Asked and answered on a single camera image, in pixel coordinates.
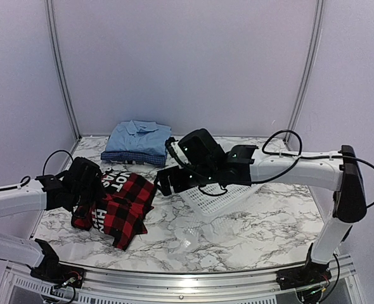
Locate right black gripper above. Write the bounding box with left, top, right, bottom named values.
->
left=154, top=163, right=218, bottom=196

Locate red black plaid shirt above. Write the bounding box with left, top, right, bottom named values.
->
left=71, top=169, right=157, bottom=251

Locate white plastic basket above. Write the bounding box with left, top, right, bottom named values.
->
left=180, top=184, right=262, bottom=218

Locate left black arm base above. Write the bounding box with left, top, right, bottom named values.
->
left=30, top=239, right=85, bottom=288

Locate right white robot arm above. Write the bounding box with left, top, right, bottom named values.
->
left=155, top=142, right=367, bottom=284

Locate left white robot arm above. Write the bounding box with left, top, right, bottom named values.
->
left=0, top=157, right=105, bottom=282

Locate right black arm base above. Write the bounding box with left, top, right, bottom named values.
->
left=276, top=244, right=332, bottom=290

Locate blue checked folded shirt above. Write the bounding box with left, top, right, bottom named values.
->
left=100, top=149, right=167, bottom=167

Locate light blue folded shirt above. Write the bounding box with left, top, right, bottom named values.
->
left=105, top=120, right=172, bottom=156

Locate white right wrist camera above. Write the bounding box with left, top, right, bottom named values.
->
left=165, top=137, right=190, bottom=165

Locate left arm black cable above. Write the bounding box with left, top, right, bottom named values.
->
left=18, top=149, right=75, bottom=187

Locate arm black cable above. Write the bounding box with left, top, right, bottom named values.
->
left=164, top=129, right=374, bottom=210
left=18, top=149, right=75, bottom=187

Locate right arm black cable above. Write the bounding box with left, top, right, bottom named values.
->
left=164, top=129, right=374, bottom=210

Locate aluminium front rail frame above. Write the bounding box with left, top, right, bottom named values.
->
left=0, top=255, right=365, bottom=303

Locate left aluminium corner post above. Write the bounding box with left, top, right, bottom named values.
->
left=44, top=0, right=82, bottom=141

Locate aluminium corner post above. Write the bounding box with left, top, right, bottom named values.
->
left=287, top=0, right=326, bottom=130
left=44, top=0, right=82, bottom=141

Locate right aluminium corner post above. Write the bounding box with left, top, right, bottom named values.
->
left=287, top=0, right=326, bottom=130

